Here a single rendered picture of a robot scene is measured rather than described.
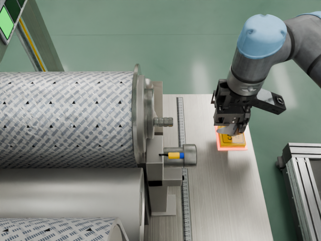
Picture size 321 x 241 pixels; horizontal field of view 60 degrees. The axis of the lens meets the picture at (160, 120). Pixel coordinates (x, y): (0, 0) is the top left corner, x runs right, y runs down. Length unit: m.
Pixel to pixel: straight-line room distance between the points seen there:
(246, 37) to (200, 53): 1.84
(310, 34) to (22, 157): 0.52
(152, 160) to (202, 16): 2.38
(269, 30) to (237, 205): 0.42
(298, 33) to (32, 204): 0.51
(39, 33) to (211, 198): 1.04
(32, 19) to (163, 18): 1.53
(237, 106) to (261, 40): 0.21
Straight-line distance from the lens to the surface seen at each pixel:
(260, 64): 0.54
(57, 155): 0.42
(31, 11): 1.34
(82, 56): 2.39
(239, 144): 0.80
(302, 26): 0.59
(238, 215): 0.74
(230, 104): 0.66
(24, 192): 0.42
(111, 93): 0.37
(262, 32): 0.52
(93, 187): 0.39
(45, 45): 1.44
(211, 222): 0.72
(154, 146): 0.44
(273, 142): 1.96
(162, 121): 0.39
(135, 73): 0.37
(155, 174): 0.47
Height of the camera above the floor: 1.59
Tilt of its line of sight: 57 degrees down
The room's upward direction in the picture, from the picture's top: straight up
